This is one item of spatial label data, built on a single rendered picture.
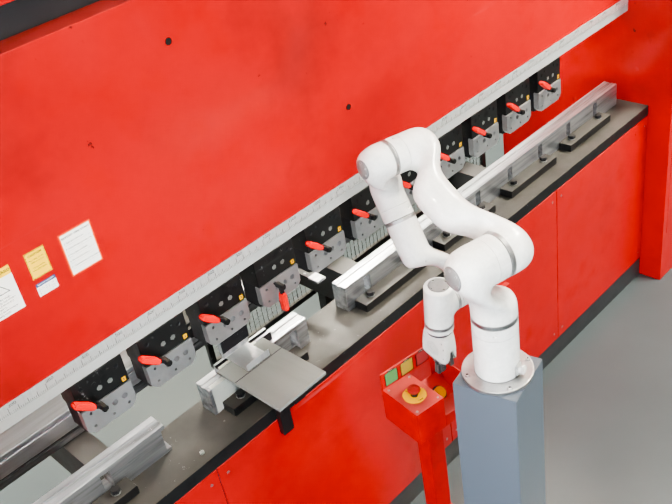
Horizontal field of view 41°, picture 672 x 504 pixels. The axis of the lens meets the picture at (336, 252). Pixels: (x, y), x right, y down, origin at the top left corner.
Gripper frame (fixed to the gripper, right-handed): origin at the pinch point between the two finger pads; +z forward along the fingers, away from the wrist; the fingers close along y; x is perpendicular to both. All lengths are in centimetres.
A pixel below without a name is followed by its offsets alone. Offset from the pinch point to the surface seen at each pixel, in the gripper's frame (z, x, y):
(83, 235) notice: -75, -80, -31
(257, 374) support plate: -14, -49, -22
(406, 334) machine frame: 11.5, 9.2, -26.4
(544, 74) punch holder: -35, 106, -56
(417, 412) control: 5.5, -14.1, 5.1
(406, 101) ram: -58, 32, -47
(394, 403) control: 8.4, -15.1, -4.1
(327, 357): -1.3, -23.2, -25.0
